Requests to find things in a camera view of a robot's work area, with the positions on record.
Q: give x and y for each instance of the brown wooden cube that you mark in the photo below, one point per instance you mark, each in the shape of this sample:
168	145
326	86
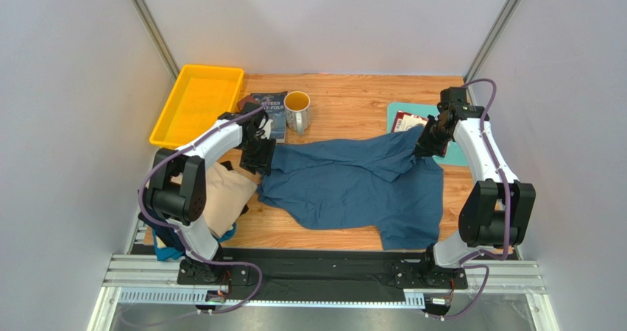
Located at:
247	104

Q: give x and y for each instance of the black mounting base plate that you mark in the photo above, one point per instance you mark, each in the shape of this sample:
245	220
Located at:
287	275

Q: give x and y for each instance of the blue t-shirt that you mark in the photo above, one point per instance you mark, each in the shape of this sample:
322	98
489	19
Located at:
345	184

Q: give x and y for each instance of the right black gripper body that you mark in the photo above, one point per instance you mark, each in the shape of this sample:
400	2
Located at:
433	137

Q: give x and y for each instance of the aluminium frame rail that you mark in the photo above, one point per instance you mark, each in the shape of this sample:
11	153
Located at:
140	292

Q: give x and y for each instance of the white mug yellow inside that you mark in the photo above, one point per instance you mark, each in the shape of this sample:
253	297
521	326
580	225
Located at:
297	106

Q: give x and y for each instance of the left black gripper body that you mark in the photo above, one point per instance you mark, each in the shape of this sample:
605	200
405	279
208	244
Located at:
259	153

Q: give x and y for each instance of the teal cutting board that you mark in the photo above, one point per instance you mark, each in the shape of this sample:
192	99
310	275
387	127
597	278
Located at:
454	155

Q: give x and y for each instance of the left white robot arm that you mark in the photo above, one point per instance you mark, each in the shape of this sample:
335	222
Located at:
173	194

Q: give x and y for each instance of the yellow plastic bin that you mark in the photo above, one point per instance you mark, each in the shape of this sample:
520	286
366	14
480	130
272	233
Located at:
199	96

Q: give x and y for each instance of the red paperback book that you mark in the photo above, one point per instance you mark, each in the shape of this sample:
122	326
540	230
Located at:
404	122

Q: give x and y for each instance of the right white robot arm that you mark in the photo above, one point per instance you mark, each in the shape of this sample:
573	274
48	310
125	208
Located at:
497	211

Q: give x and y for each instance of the blue paperback book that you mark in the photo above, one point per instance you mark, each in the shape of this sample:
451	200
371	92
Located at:
275	108

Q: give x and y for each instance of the beige t-shirt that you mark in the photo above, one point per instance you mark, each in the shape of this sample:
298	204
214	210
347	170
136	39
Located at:
228	192

